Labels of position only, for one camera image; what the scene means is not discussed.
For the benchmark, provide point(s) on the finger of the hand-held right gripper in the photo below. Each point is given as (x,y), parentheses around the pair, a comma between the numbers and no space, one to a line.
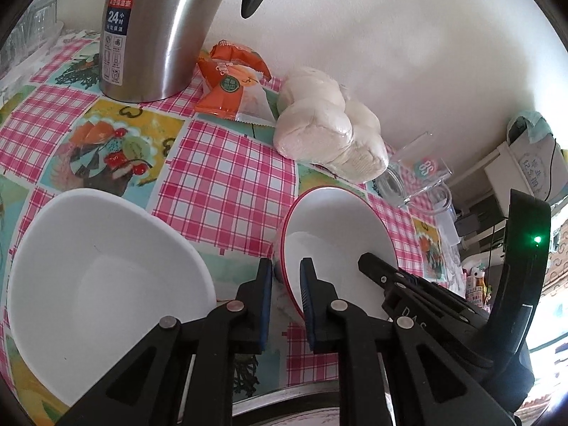
(386,275)

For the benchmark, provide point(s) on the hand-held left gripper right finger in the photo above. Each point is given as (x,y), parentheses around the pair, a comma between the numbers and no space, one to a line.
(306,301)

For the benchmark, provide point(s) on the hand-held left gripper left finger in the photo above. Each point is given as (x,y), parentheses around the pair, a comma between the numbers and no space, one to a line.
(266,301)

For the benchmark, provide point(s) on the strawberry print bowl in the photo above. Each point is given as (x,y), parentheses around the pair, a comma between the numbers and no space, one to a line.
(337,230)

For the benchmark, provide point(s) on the plain white bowl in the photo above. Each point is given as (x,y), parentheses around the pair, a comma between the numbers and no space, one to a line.
(111,284)

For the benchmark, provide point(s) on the black power adapter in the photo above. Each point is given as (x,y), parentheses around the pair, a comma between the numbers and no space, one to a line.
(467,226)

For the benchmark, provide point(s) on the white small shelf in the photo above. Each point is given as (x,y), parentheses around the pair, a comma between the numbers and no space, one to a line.
(479,173)

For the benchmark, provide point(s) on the glass mug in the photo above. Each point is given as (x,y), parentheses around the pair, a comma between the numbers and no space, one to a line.
(421,164)

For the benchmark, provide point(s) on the pink checked tablecloth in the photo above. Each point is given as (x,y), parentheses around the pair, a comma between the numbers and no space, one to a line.
(222,177)

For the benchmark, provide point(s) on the teal cloth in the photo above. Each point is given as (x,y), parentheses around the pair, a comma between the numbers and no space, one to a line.
(530,124)

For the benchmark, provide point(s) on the bag of steamed buns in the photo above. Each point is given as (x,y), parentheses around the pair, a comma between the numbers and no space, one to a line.
(328,128)

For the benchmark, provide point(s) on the orange snack packet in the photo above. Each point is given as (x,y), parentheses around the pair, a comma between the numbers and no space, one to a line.
(239,58)
(226,97)

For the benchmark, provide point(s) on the stainless steel thermos jug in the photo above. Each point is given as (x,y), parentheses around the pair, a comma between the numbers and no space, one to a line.
(168,31)

